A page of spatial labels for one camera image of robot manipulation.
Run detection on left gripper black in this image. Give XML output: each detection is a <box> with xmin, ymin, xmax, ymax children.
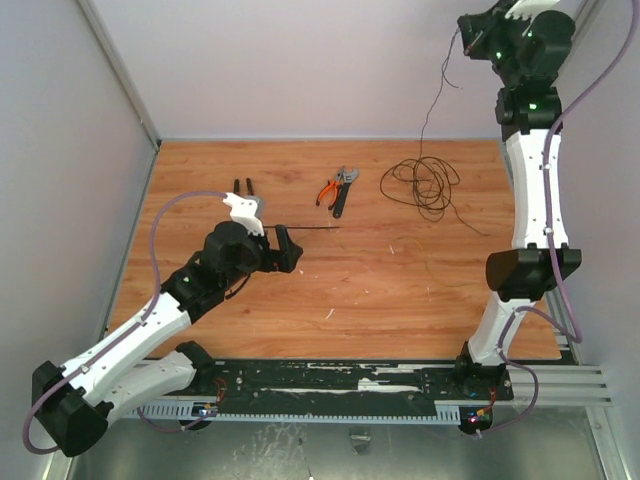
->
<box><xmin>223</xmin><ymin>222</ymin><xmax>302</xmax><ymax>287</ymax></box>

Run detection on black wire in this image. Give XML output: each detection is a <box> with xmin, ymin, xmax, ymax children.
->
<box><xmin>379</xmin><ymin>27</ymin><xmax>489</xmax><ymax>237</ymax></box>

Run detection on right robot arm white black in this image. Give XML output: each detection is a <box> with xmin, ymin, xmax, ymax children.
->
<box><xmin>453</xmin><ymin>1</ymin><xmax>582</xmax><ymax>398</ymax></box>

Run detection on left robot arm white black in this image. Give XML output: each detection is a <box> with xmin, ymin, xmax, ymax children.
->
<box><xmin>22</xmin><ymin>221</ymin><xmax>303</xmax><ymax>457</ymax></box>

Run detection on black zip tie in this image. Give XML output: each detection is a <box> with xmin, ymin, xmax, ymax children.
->
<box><xmin>263</xmin><ymin>224</ymin><xmax>340</xmax><ymax>230</ymax></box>

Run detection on small orange black pliers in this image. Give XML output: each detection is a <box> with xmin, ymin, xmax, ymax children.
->
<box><xmin>315</xmin><ymin>171</ymin><xmax>343</xmax><ymax>210</ymax></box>

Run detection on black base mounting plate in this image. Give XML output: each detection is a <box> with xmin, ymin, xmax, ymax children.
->
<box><xmin>172</xmin><ymin>360</ymin><xmax>514</xmax><ymax>413</ymax></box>

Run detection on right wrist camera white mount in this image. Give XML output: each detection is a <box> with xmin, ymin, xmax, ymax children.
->
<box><xmin>504</xmin><ymin>0</ymin><xmax>559</xmax><ymax>20</ymax></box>

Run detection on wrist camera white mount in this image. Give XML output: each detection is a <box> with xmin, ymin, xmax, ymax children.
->
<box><xmin>223</xmin><ymin>192</ymin><xmax>265</xmax><ymax>237</ymax></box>
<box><xmin>504</xmin><ymin>0</ymin><xmax>559</xmax><ymax>20</ymax></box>

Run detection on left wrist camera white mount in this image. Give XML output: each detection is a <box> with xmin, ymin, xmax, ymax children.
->
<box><xmin>223</xmin><ymin>192</ymin><xmax>265</xmax><ymax>237</ymax></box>

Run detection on adjustable wrench black handle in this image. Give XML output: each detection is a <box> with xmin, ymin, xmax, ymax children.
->
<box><xmin>332</xmin><ymin>168</ymin><xmax>359</xmax><ymax>219</ymax></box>

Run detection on grey slotted cable duct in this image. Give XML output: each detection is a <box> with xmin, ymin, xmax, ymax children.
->
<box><xmin>124</xmin><ymin>397</ymin><xmax>461</xmax><ymax>426</ymax></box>

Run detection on aluminium frame rails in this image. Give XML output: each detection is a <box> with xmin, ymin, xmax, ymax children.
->
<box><xmin>508</xmin><ymin>291</ymin><xmax>612</xmax><ymax>408</ymax></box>

